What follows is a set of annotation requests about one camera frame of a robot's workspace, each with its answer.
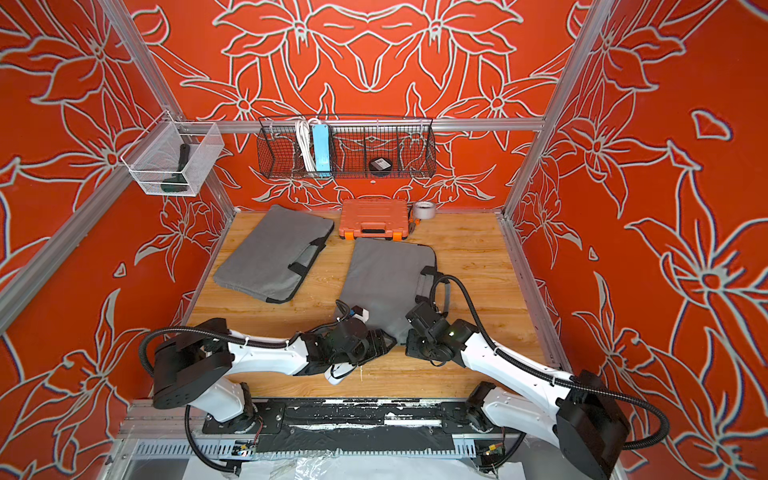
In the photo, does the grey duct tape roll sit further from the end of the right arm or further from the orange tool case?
the end of the right arm

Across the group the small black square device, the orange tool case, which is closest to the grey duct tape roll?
the orange tool case

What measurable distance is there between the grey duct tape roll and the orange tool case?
1.8 inches

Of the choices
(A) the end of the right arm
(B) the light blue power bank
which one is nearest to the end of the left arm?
(A) the end of the right arm

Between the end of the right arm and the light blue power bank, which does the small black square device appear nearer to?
the light blue power bank

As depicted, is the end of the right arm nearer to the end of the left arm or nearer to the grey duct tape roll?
the end of the left arm

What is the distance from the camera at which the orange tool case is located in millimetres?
1091

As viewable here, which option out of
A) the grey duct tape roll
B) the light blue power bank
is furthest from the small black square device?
the grey duct tape roll

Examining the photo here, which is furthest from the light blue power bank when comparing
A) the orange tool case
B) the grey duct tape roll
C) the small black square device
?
the grey duct tape roll

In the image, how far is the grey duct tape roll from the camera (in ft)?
3.88

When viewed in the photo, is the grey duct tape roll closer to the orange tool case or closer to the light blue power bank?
the orange tool case

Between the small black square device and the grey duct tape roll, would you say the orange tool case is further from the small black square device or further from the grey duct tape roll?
the small black square device

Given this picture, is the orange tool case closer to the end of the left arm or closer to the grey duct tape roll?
the grey duct tape roll
